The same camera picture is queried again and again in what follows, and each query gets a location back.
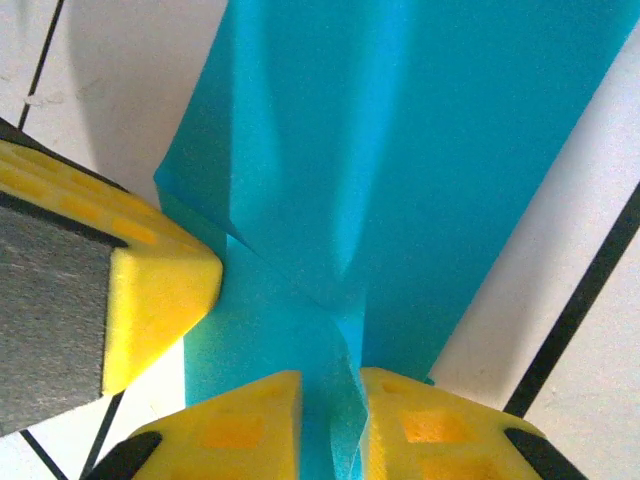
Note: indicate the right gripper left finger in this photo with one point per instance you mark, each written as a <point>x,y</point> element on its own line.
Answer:
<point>230,435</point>

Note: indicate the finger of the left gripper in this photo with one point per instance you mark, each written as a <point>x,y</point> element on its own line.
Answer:
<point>75,280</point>

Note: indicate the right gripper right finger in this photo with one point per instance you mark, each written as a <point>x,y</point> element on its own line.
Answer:
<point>435,435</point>

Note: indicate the blue cloth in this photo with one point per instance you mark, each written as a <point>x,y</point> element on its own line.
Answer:
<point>400,125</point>

